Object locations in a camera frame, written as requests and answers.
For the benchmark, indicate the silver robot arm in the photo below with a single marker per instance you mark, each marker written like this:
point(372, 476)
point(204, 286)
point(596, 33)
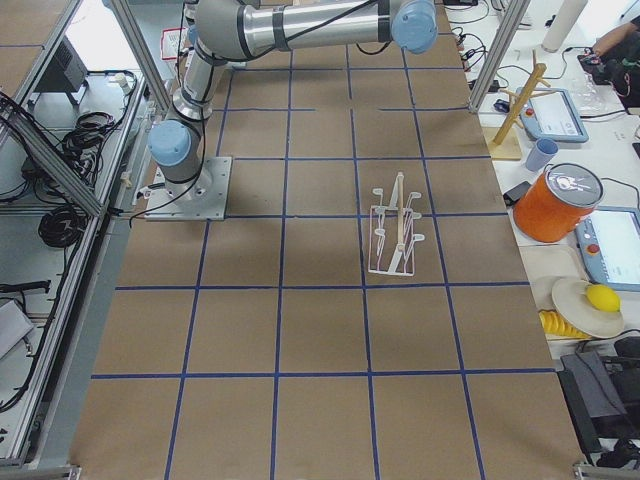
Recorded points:
point(240, 31)

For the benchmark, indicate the blue cup on desk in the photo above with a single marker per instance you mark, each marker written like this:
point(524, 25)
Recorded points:
point(543, 150)

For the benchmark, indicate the black power adapter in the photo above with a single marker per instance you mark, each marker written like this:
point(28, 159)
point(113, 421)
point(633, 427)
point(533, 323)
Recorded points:
point(514, 194)

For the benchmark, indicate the wooden mug tree stand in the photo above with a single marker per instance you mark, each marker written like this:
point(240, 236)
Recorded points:
point(502, 142)

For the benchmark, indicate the beige square tray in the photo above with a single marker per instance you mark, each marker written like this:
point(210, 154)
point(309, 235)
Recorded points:
point(544, 265)

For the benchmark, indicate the orange cylindrical container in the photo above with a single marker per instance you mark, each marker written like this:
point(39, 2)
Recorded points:
point(558, 200)

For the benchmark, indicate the beige round plate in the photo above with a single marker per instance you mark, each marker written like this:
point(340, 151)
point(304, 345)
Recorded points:
point(569, 298)

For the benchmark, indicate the far teach pendant tablet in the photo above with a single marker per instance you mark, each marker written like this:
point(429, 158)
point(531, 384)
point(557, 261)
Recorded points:
point(551, 113)

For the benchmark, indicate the teach pendant tablet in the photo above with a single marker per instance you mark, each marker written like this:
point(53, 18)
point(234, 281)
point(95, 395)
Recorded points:
point(551, 113)
point(608, 241)

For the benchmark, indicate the yellow lemon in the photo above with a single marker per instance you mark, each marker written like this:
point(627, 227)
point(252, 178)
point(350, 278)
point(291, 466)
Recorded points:
point(603, 298)

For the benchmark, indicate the near teach pendant tablet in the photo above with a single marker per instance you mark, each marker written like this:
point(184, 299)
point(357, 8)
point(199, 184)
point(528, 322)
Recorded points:
point(608, 241)

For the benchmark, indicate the white wire cup rack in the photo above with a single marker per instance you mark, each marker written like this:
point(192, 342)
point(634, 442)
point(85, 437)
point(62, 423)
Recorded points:
point(392, 239)

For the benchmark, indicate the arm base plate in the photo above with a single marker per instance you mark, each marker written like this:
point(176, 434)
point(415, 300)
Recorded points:
point(206, 200)

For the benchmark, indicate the aluminium frame post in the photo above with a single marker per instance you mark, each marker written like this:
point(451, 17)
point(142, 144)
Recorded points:
point(502, 39)

